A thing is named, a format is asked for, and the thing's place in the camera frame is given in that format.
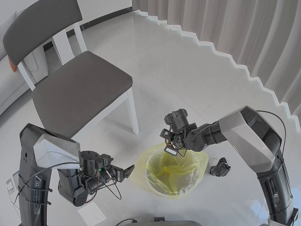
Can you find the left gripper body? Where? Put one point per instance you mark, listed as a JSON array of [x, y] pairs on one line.
[[114, 174]]

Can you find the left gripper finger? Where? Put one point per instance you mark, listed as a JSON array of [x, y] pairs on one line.
[[126, 174], [129, 169]]

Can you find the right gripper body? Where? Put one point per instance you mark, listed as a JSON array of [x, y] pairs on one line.
[[178, 142]]

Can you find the yellow plastic bag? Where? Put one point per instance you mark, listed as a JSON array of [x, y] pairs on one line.
[[188, 168]]

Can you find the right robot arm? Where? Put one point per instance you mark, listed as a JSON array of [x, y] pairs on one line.
[[247, 138]]

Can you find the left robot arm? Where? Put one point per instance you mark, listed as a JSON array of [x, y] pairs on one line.
[[30, 173]]

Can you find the white trash bin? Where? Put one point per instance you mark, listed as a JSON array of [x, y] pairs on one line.
[[152, 187]]

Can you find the crumpled black plastic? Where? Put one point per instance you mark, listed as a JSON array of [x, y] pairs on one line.
[[219, 168]]

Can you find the grey padded white chair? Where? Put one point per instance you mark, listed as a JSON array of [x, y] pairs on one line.
[[82, 88]]

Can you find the white curtain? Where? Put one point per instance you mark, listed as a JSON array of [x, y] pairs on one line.
[[223, 20]]

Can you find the bed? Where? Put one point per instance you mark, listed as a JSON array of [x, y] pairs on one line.
[[9, 90]]

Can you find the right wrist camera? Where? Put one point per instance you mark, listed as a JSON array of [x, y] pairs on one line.
[[165, 133]]

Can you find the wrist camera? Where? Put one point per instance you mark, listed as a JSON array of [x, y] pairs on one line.
[[105, 159], [165, 133]]

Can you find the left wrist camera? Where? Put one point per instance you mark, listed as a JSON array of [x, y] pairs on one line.
[[105, 159]]

